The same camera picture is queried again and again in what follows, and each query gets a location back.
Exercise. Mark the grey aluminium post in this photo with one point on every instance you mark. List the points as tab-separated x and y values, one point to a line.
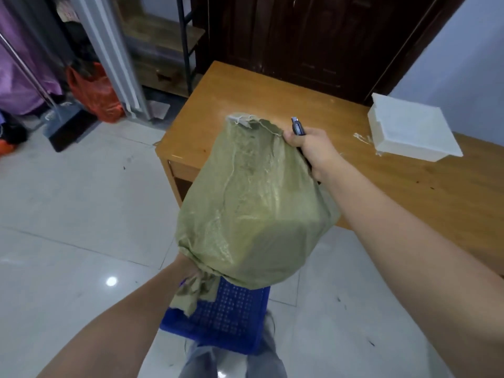
112	58

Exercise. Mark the black dustpan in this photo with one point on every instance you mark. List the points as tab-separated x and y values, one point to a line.
67	123

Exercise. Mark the blue plastic crate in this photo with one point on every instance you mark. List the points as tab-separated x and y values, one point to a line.
228	316

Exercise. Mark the person's grey trousers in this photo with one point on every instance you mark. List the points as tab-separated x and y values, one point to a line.
232	360

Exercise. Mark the white foam box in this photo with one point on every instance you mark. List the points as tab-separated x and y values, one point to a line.
413	127

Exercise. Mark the purple cloth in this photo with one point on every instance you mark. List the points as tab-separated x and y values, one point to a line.
19	66

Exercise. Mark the orange object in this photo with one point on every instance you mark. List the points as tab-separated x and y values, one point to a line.
5	147

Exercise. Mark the dark wooden door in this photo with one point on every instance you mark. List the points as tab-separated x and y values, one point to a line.
315	39

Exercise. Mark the white paper scraps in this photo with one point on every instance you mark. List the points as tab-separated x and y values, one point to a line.
364	138

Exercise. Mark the blue grey utility knife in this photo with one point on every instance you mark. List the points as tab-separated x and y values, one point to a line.
298	125

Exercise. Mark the person's left hand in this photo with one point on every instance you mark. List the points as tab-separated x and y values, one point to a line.
188	267

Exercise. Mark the flat cardboard piece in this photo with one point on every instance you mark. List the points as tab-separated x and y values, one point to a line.
159	110

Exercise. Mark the person's right hand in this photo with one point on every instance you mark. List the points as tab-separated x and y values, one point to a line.
317	151

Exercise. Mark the person's right fingers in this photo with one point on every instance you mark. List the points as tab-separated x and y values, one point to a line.
294	139

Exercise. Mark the person's grey shoe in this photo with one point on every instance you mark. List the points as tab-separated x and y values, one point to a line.
269	326

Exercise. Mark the person's left forearm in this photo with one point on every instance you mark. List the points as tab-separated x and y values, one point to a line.
118	334

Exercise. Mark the person's right forearm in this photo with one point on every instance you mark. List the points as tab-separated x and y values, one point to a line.
413	263

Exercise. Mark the wooden shelf with black frame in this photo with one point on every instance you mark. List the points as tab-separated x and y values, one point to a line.
165	55

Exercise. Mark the green woven sack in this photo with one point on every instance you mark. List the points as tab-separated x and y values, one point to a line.
252	208

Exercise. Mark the wooden desk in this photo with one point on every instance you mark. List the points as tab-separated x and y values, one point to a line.
393	184

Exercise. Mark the black bag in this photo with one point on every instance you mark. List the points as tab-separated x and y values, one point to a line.
11	127

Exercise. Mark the red plastic bag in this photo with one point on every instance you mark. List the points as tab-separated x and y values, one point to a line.
94	94

